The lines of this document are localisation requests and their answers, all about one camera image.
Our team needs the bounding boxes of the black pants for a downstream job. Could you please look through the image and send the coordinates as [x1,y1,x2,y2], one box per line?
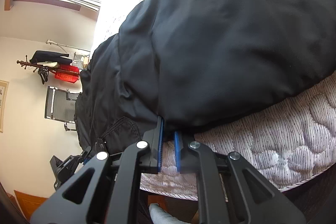
[75,0,335,154]

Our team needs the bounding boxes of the black mesh chair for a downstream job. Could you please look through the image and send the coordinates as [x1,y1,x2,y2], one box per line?
[45,86,79,131]

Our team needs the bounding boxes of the grey quilted bedspread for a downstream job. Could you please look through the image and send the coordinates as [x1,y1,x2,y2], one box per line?
[92,0,336,202]

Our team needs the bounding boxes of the red bag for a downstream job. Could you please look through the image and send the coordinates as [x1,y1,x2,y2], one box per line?
[54,64,80,84]

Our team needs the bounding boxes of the wooden coat rack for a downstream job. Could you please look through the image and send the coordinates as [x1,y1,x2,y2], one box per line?
[16,55,81,77]

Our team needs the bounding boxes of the black garment on rack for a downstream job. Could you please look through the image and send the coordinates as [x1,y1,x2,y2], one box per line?
[30,51,72,65]

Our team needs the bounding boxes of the framed wall picture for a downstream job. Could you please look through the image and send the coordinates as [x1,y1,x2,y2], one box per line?
[0,80,9,132]

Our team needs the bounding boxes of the white wire basket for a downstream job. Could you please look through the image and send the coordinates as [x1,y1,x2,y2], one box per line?
[71,52,90,71]

